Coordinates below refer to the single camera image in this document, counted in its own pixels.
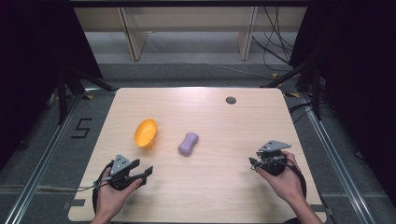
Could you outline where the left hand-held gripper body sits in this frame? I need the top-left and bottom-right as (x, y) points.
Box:
(106, 153), (138, 191)

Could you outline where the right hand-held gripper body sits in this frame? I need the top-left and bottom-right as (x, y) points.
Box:
(255, 139), (292, 177)

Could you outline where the person's right hand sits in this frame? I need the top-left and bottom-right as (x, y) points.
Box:
(257, 150), (304, 205)

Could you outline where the person's left hand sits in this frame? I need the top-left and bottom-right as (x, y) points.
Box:
(92, 177), (144, 221)

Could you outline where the orange soap dish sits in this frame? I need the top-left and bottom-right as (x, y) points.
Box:
(134, 118), (158, 150)

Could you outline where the purple soap bar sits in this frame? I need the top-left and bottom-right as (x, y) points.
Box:
(177, 132), (200, 157)

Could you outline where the black metal stand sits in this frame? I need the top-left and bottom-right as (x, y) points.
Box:
(261, 57), (323, 121)
(56, 65), (117, 126)

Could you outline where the dark curtain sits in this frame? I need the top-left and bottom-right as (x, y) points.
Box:
(289, 0), (396, 197)
(0, 0), (105, 171)

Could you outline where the white desk leg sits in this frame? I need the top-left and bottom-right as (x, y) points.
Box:
(119, 7), (149, 63)
(235, 7), (259, 62)

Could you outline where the right hand-held gripper cable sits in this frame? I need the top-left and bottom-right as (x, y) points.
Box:
(285, 158), (308, 200)

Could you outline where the hand-held gripper cable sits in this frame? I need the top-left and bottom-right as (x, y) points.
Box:
(285, 158), (308, 200)
(36, 160), (115, 216)

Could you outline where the left hand-held gripper cable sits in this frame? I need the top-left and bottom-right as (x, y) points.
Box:
(36, 160), (115, 216)

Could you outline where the metal floor rail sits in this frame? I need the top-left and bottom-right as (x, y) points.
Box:
(298, 92), (376, 224)
(4, 92), (82, 224)

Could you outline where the white floor cable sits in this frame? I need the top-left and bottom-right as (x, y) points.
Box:
(145, 30), (273, 79)

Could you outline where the bundle of black cables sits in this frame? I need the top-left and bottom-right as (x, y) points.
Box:
(251, 7), (296, 73)

